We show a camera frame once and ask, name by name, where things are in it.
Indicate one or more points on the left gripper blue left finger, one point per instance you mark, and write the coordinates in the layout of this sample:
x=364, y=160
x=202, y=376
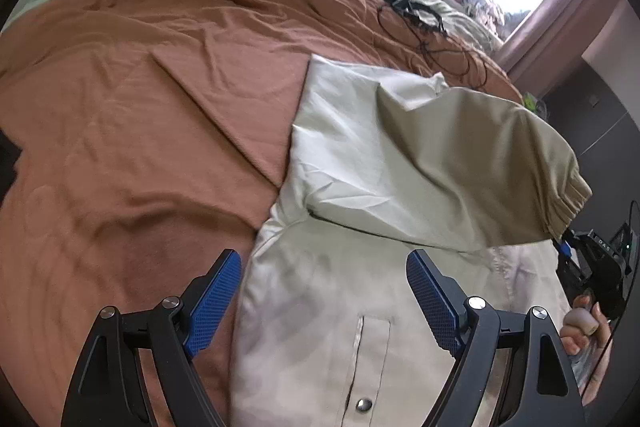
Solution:
x=107, y=386

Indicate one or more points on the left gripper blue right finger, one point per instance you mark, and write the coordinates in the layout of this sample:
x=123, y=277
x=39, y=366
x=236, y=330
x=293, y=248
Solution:
x=538, y=385

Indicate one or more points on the beige jacket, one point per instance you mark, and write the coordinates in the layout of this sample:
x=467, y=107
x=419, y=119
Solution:
x=328, y=331

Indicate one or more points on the orange-brown blanket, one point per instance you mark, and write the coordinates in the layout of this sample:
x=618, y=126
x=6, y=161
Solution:
x=154, y=135

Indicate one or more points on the right hand with bandaged finger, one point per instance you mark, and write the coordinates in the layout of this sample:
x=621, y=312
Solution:
x=587, y=329

